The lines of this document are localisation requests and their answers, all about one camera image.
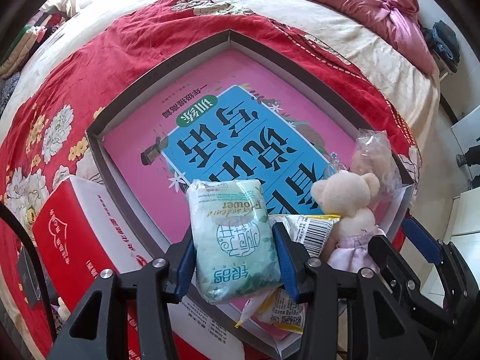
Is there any yellow white snack packet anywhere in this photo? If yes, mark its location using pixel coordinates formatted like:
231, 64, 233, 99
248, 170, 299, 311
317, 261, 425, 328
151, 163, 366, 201
235, 215, 339, 334

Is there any green white tissue packet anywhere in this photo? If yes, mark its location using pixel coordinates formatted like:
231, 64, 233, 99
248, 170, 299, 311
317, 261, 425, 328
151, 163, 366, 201
186, 179, 281, 304

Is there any bear plush pink dress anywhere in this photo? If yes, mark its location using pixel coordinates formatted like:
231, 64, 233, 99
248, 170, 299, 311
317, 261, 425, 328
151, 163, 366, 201
311, 171, 385, 273

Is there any clear plastic bagged plush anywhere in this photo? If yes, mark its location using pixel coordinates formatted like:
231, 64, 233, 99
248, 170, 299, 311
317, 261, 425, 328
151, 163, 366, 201
350, 129, 402, 210

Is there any red tissue pack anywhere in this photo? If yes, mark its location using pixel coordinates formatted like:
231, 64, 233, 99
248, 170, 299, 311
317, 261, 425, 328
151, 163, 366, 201
31, 175, 247, 360

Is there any pink and blue book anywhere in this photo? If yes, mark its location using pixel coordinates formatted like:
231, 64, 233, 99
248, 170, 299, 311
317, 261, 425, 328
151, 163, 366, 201
103, 49, 354, 243

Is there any dark blue square box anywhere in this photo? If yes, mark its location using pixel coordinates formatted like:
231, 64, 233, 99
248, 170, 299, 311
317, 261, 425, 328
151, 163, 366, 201
17, 247, 41, 309

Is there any red floral blanket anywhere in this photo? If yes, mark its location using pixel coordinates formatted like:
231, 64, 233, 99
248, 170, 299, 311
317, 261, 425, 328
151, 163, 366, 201
0, 0, 423, 360

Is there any folded clothes stack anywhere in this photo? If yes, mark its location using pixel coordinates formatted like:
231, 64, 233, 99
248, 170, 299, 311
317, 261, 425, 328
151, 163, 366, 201
1, 11, 67, 80

